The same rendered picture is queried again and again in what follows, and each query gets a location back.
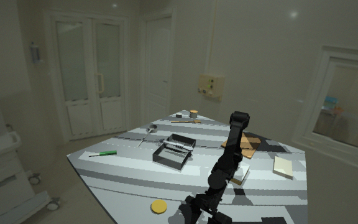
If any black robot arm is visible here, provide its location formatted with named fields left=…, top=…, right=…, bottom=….
left=194, top=111, right=250, bottom=210

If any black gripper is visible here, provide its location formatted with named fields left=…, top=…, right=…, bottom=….
left=185, top=189, right=232, bottom=224

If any green-handled screwdriver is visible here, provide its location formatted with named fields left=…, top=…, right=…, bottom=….
left=89, top=150, right=117, bottom=156

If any grey cylindrical jar with wooden lid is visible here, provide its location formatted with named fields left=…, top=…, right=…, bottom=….
left=190, top=110, right=198, bottom=119

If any yellow round disc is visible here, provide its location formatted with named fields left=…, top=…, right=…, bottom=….
left=152, top=199, right=167, bottom=214

